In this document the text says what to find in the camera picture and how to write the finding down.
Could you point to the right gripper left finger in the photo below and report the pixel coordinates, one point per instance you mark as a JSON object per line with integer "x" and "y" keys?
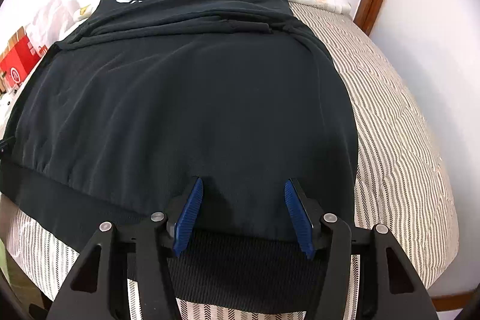
{"x": 97, "y": 285}

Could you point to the black sweatshirt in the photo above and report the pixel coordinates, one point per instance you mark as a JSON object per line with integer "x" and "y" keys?
{"x": 146, "y": 95}

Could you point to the striped quilted mattress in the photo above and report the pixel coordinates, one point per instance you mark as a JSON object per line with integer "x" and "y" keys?
{"x": 401, "y": 179}

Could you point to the red paper shopping bag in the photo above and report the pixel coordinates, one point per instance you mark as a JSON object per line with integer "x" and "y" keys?
{"x": 19, "y": 61}

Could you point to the white paper shopping bag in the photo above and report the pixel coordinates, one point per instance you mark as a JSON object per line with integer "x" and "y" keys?
{"x": 50, "y": 23}

